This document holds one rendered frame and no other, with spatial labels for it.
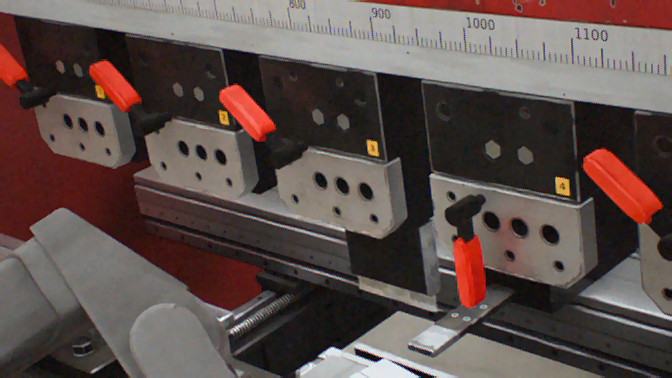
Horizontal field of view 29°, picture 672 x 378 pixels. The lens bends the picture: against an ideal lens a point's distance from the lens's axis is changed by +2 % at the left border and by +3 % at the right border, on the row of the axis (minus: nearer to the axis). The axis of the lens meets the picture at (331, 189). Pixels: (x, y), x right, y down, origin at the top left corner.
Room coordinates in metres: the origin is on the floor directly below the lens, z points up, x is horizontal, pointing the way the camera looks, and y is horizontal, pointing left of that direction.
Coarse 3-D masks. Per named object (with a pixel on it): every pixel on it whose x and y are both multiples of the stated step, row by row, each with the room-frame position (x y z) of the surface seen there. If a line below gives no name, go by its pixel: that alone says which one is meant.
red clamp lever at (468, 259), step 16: (448, 208) 0.97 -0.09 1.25; (464, 208) 0.97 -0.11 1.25; (480, 208) 0.98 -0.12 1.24; (464, 224) 0.97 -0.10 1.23; (464, 240) 0.97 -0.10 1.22; (464, 256) 0.96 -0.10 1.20; (480, 256) 0.97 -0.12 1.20; (464, 272) 0.96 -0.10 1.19; (480, 272) 0.97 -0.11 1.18; (464, 288) 0.97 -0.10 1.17; (480, 288) 0.97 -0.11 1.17; (464, 304) 0.97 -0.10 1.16
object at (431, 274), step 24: (360, 240) 1.15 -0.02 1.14; (384, 240) 1.13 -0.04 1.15; (408, 240) 1.10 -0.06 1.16; (432, 240) 1.10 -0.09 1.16; (360, 264) 1.15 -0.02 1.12; (384, 264) 1.13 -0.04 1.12; (408, 264) 1.11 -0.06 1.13; (432, 264) 1.10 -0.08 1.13; (360, 288) 1.17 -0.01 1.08; (384, 288) 1.15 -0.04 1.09; (408, 288) 1.11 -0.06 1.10; (432, 288) 1.10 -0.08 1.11
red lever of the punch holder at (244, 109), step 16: (224, 96) 1.16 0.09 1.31; (240, 96) 1.16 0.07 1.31; (240, 112) 1.15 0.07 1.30; (256, 112) 1.15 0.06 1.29; (256, 128) 1.13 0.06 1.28; (272, 128) 1.14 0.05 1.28; (272, 144) 1.13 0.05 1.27; (288, 144) 1.13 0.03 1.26; (304, 144) 1.14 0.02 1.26; (272, 160) 1.12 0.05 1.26; (288, 160) 1.11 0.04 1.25
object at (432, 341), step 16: (496, 272) 1.28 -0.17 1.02; (496, 288) 1.27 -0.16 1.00; (512, 288) 1.26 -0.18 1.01; (528, 288) 1.25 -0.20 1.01; (544, 288) 1.23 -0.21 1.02; (560, 288) 1.24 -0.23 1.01; (576, 288) 1.26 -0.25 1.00; (480, 304) 1.24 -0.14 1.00; (496, 304) 1.23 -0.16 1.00; (528, 304) 1.25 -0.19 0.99; (544, 304) 1.23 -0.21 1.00; (560, 304) 1.24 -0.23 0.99; (448, 320) 1.21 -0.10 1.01; (464, 320) 1.21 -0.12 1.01; (480, 320) 1.21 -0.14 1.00; (416, 336) 1.19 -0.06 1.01; (432, 336) 1.18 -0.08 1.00; (448, 336) 1.18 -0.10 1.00; (432, 352) 1.15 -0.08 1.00
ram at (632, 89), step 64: (0, 0) 1.48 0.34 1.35; (64, 0) 1.39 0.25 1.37; (384, 0) 1.06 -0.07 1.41; (448, 0) 1.01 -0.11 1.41; (512, 0) 0.96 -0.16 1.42; (576, 0) 0.92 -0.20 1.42; (640, 0) 0.89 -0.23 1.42; (384, 64) 1.06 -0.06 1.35; (448, 64) 1.01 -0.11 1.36; (512, 64) 0.97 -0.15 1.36; (576, 64) 0.92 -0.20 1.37
